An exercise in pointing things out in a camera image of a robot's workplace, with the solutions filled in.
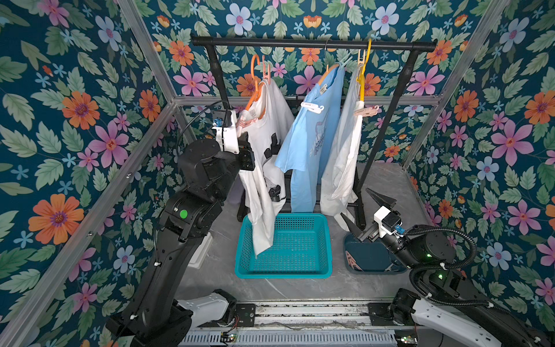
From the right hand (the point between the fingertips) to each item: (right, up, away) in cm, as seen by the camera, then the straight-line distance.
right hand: (362, 194), depth 56 cm
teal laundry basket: (-15, -25, +35) cm, 45 cm away
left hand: (-30, +16, -3) cm, 34 cm away
